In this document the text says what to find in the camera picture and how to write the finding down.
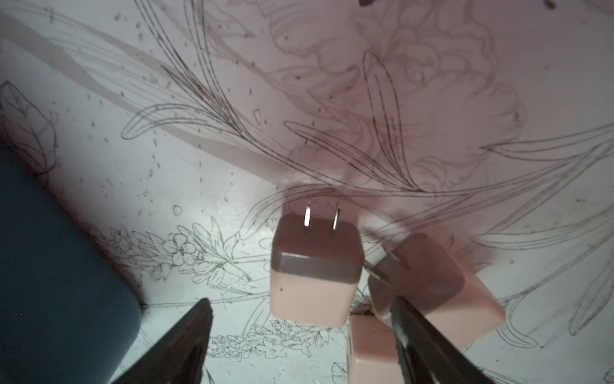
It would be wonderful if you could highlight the pink plug two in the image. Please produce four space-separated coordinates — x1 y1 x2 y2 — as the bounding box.
270 205 366 328

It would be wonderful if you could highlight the dark teal storage tray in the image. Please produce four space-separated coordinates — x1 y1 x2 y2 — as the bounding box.
1 148 142 383

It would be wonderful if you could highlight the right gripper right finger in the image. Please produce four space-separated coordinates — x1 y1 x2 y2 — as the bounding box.
390 296 492 384

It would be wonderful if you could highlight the pink plug four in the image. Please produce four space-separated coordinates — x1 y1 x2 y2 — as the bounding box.
347 315 404 384

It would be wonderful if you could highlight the pink plug three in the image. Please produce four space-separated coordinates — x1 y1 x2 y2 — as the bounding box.
366 234 506 350

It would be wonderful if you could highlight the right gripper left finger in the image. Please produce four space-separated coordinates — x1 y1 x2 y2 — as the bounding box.
115 299 214 383

